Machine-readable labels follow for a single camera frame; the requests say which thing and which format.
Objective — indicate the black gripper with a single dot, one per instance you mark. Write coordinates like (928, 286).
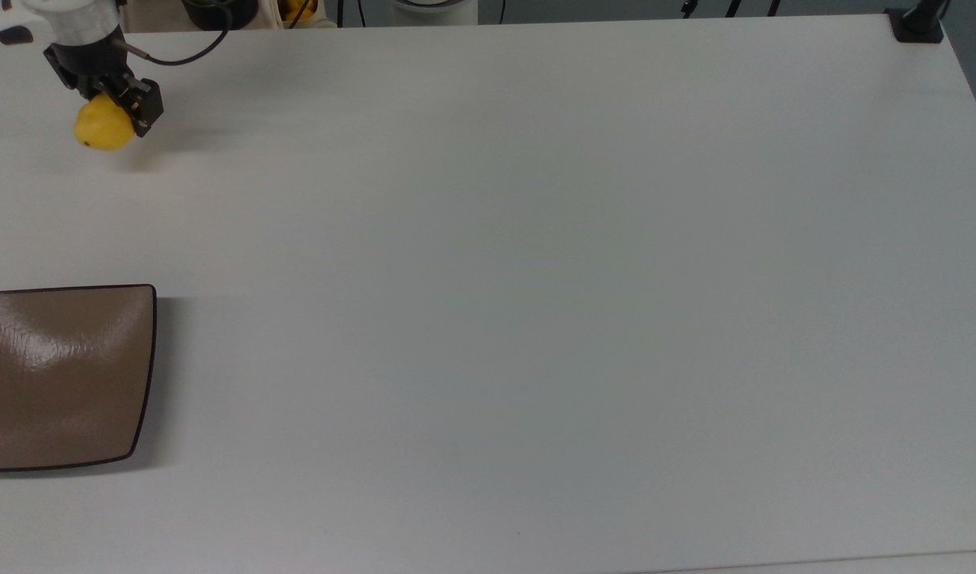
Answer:
(85, 60)

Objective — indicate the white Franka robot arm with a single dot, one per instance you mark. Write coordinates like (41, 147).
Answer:
(77, 17)

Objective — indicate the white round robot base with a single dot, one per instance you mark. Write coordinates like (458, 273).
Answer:
(434, 9)

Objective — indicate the brown square ceramic plate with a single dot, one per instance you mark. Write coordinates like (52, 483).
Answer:
(61, 375)

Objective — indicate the black bowl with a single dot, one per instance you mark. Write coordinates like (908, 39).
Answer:
(219, 12)

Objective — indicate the white container with yellow items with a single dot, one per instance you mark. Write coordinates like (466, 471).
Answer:
(301, 11)

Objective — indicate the black tripod legs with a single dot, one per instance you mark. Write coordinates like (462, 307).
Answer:
(731, 6)

